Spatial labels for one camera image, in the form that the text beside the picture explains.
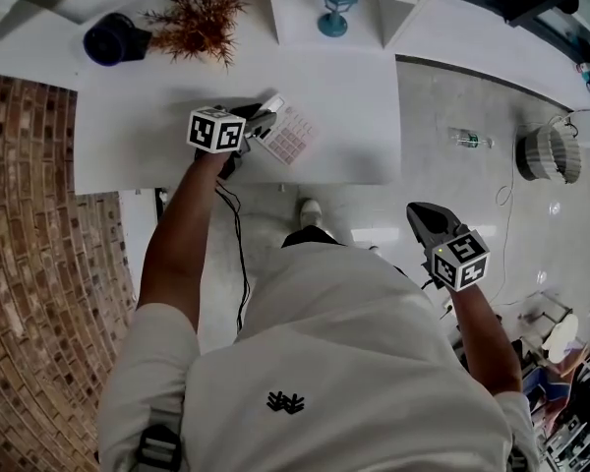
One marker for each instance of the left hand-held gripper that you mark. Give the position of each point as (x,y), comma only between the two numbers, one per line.
(214,131)

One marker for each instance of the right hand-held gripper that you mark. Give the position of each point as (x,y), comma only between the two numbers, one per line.
(459,263)

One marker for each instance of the white and pink calculator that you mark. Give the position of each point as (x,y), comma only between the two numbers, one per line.
(295,140)

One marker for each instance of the person's left forearm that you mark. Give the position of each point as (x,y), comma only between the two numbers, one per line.
(182,244)

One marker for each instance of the person's right forearm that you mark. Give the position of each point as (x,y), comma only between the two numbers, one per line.
(487,342)

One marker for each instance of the white desk with drawers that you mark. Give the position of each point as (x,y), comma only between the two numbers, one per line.
(349,116)

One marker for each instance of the person's white left shoe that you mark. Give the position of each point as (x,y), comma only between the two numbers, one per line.
(310,212)

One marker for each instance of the dried brown plant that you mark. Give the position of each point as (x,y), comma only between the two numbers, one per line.
(201,22)

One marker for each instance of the person's black trousers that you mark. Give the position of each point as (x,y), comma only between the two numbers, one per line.
(312,236)

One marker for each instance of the clear plastic bottle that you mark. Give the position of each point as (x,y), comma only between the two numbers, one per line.
(469,138)

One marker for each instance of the white round plate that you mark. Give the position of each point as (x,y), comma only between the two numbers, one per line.
(561,337)

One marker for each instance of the person's white shirt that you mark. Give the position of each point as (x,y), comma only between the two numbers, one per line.
(324,362)

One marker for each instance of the white shelf unit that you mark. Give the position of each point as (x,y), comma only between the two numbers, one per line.
(403,22)

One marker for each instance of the black round speaker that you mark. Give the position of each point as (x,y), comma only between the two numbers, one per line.
(109,40)

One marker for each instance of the small red and teal item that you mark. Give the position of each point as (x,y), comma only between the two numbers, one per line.
(586,71)

